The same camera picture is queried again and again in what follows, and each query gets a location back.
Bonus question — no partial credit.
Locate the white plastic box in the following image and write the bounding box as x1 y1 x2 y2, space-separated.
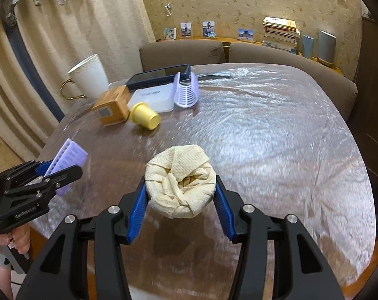
126 83 175 113

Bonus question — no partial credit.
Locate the grey fabric speaker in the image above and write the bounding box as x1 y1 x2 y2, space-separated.
317 30 337 66

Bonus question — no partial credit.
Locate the white mug with gold handle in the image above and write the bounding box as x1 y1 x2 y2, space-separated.
59 54 110 100

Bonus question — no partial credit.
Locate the stack of books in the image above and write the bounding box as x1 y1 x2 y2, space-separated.
262 16 301 54

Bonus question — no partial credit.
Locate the dark flat strip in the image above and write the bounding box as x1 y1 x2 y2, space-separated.
195 72 231 79

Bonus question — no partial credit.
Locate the small wooden box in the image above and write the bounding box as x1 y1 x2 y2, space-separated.
92 85 131 127

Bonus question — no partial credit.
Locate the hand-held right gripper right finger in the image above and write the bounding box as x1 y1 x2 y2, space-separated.
214 175 346 300

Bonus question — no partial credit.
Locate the patterned beige curtain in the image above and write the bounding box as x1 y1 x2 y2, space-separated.
0 0 156 163

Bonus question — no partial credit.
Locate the dark wooden cabinet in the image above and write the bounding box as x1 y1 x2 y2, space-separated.
348 15 378 188

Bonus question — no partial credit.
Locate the clear plastic table cover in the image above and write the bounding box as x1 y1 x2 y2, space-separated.
29 62 377 300

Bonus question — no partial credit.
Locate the purple ribbed plastic sheet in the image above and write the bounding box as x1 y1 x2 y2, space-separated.
44 138 89 198
173 71 199 109

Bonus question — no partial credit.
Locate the blue cylinder speaker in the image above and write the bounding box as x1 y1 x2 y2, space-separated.
301 35 315 59

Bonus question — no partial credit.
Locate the person's left hand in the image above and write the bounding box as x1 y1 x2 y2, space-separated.
0 224 31 254

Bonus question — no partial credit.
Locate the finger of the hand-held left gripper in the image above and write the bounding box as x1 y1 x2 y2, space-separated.
0 160 55 182
4 164 84 207

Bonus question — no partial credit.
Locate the cream paper towel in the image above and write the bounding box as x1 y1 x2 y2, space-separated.
144 144 217 219

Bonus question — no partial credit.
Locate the tablet in blue case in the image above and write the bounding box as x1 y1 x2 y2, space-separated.
126 63 192 91

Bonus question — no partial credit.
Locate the yellow plastic cup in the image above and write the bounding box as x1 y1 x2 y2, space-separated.
129 101 161 131

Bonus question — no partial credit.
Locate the brown fabric sofa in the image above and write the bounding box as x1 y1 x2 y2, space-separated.
139 40 358 121

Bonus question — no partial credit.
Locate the wide acrylic photo frame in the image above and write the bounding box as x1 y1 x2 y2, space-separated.
238 28 255 42

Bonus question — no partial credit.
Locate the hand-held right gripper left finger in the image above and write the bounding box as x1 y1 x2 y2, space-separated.
16 176 150 300

